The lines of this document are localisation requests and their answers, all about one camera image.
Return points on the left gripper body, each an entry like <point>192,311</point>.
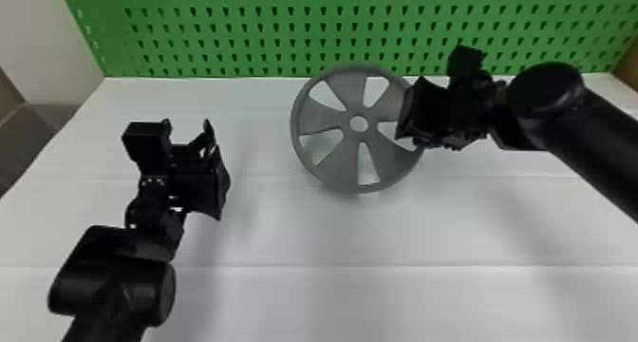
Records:
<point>202,187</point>

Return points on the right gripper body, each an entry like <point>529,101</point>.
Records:
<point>466,112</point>

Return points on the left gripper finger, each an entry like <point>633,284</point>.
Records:
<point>209,137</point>
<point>196,147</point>

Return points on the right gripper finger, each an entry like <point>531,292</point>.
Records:
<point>422,112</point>

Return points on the grey wheel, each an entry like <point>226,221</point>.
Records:
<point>349,149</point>

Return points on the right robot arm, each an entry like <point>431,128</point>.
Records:
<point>578,124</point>

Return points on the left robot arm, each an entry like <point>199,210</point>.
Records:
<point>113,284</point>

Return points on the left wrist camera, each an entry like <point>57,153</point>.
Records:
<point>147,143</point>

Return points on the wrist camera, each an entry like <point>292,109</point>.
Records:
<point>147,143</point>
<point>466,60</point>

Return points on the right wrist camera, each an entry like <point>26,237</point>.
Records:
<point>466,60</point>

